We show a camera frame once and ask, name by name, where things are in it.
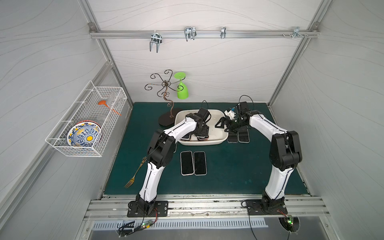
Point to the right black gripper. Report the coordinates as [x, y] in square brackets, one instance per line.
[225, 121]

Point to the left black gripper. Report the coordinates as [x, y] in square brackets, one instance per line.
[202, 130]

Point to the diagonal phone white case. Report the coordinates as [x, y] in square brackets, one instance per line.
[243, 135]

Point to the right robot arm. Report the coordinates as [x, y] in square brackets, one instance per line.
[285, 152]

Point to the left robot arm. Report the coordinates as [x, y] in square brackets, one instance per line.
[160, 153]

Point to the white plastic storage box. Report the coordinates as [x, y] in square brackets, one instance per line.
[216, 135]

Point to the green plastic goblet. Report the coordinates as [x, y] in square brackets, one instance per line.
[182, 90]

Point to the small metal hook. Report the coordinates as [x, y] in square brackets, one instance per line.
[223, 32]

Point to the gold fork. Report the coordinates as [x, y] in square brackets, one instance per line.
[132, 180]

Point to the metal clip hook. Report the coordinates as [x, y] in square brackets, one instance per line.
[190, 33]

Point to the metal double hook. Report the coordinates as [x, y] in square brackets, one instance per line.
[156, 40]

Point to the white vent strip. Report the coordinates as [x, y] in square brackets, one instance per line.
[182, 224]

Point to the colourful patterned plate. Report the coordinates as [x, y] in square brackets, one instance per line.
[83, 134]

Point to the round black puck device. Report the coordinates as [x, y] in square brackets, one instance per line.
[290, 224]

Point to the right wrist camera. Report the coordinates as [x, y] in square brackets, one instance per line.
[237, 111]

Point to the black wire cup stand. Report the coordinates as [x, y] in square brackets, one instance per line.
[168, 118]

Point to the aluminium cross rail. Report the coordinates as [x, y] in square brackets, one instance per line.
[201, 34]

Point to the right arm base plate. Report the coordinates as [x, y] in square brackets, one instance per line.
[258, 207]

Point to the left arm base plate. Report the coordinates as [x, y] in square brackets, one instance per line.
[159, 208]

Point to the metal bracket hook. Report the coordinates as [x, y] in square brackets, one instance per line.
[296, 34]

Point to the white wire basket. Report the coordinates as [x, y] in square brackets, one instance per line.
[86, 108]

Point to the aluminium front rail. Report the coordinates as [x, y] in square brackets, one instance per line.
[203, 206]

